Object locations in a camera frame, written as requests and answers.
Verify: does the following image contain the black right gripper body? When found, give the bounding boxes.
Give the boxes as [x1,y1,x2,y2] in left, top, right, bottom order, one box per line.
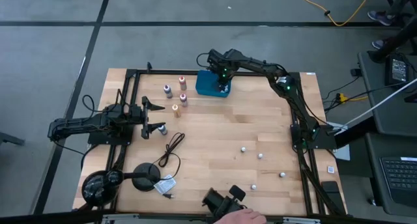
[214,63,235,82]

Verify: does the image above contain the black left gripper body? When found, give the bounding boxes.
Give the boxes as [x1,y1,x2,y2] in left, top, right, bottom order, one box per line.
[127,105,150,127]

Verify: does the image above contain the blue plastic bin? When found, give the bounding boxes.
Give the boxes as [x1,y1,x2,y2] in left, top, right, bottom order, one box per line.
[195,70,233,98]

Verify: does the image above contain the black headphones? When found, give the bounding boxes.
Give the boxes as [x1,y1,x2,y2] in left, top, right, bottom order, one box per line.
[80,162,162,208]

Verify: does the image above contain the gray chair base leg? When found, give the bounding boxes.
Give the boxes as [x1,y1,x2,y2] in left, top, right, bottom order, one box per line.
[0,131,26,147]

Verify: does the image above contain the person's hand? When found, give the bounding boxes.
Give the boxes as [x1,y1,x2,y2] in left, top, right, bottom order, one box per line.
[213,208,268,224]

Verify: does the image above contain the white paper sheet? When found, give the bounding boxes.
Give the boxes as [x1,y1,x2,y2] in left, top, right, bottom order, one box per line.
[334,121,352,162]

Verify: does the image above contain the black flat device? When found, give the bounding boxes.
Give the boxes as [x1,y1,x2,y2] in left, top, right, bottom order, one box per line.
[320,180,347,215]

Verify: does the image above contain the black side desk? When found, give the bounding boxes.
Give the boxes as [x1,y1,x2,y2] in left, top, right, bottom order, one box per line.
[357,50,417,137]
[364,132,417,218]

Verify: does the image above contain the white rod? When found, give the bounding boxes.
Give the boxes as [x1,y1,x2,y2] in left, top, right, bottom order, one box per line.
[334,77,417,135]

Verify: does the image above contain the person's shoe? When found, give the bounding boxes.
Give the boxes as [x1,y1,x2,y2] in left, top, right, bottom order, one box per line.
[371,38,389,51]
[367,10,394,27]

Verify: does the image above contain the black desk leg bar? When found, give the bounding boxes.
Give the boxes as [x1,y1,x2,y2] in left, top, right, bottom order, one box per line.
[367,20,417,64]

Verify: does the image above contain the black labelled power adapter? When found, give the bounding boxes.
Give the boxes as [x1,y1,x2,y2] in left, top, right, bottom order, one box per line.
[384,53,410,87]

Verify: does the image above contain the person's leg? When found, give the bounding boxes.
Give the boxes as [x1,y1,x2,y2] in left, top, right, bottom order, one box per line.
[387,0,417,18]

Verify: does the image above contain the black laptop keyboard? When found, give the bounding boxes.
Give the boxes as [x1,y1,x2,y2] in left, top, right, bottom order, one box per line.
[379,156,417,208]

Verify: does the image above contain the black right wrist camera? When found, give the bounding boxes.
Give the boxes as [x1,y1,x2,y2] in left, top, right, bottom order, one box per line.
[207,48,229,68]

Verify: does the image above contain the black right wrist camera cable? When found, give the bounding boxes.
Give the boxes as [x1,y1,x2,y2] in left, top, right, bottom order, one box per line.
[195,51,214,70]

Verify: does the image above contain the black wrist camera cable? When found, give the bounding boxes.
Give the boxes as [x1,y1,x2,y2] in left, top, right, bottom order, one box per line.
[195,51,214,70]
[81,89,126,116]

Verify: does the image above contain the black lamp power cord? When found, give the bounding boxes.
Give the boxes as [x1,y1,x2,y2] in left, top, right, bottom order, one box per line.
[151,132,186,199]

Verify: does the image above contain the black aluminium table frame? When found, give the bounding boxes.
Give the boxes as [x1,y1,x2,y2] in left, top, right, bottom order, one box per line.
[101,61,349,224]

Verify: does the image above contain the black left wrist camera cable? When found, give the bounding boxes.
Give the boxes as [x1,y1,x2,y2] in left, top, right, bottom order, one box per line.
[81,89,126,116]

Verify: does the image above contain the yellow floor extension cable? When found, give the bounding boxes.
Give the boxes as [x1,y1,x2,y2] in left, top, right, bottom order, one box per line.
[291,0,375,27]

